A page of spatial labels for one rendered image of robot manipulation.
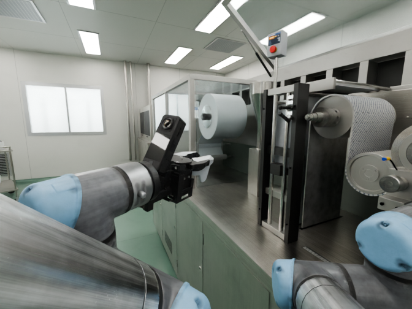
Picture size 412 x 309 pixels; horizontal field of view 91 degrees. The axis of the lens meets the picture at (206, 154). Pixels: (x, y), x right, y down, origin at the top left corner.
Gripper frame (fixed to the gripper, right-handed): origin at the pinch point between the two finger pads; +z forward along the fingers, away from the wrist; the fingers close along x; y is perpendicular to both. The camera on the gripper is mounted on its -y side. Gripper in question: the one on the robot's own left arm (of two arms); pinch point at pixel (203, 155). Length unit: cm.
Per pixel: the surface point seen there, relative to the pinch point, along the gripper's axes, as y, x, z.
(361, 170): 0.8, 36.1, 30.8
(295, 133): -6.9, 16.7, 27.2
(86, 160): 150, -465, 220
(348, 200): 23, 40, 70
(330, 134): -7.8, 26.3, 37.5
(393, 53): -40, 40, 65
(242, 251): 33.3, 9.8, 16.0
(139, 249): 141, -116, 86
